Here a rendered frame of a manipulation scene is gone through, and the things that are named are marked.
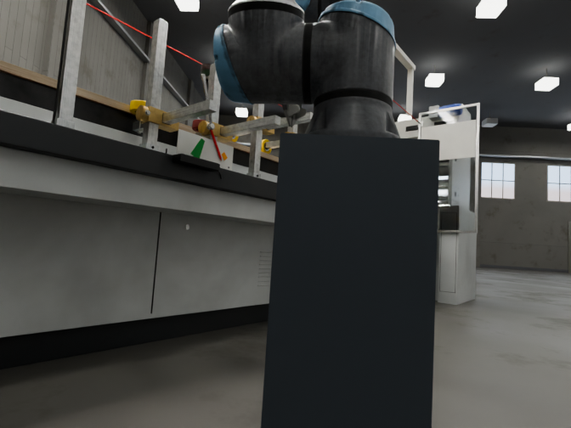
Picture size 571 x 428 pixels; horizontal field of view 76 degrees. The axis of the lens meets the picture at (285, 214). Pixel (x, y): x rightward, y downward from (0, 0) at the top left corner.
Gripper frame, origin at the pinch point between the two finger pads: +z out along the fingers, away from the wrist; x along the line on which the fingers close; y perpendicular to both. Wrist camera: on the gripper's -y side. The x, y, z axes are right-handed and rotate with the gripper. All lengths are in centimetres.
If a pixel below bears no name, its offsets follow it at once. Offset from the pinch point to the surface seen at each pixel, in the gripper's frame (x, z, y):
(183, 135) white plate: -17.9, 4.4, -33.0
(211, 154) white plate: -5.3, 8.4, -33.0
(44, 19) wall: 93, -310, -626
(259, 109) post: 19.7, -17.6, -33.8
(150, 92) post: -31.0, -6.8, -34.5
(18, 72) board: -62, -5, -54
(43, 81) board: -56, -5, -54
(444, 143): 247, -60, -21
